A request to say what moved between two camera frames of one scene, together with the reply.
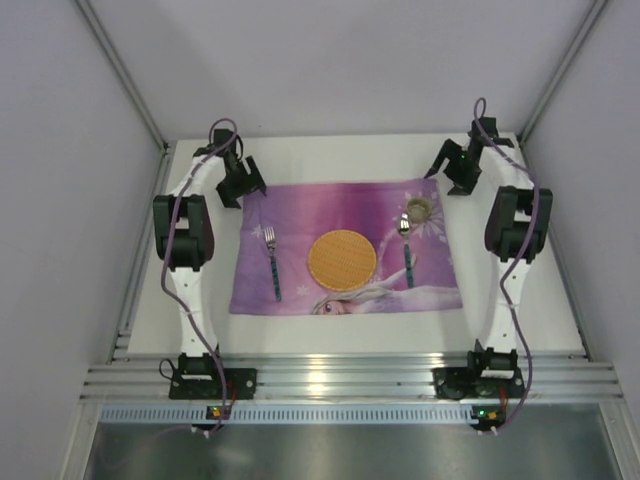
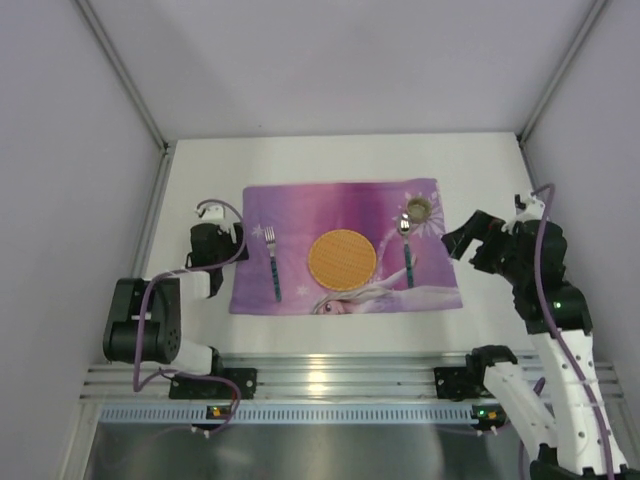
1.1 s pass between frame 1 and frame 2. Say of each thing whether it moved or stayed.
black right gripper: moved
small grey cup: stayed
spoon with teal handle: stayed
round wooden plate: stayed
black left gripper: moved
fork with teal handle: stayed
